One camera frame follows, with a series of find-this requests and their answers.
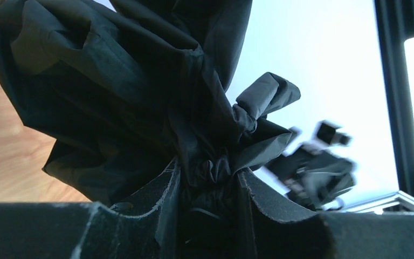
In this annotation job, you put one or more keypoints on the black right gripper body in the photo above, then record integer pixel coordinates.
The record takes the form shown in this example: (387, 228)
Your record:
(314, 178)

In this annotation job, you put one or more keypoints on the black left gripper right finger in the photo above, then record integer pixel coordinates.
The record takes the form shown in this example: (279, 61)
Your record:
(272, 226)

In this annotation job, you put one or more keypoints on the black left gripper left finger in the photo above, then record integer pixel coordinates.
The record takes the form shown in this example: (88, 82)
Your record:
(143, 225)

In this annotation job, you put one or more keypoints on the black folding umbrella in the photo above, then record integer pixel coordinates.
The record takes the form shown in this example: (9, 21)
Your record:
(124, 91)

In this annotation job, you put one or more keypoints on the corner aluminium post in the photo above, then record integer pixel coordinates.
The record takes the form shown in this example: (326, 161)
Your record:
(381, 91)

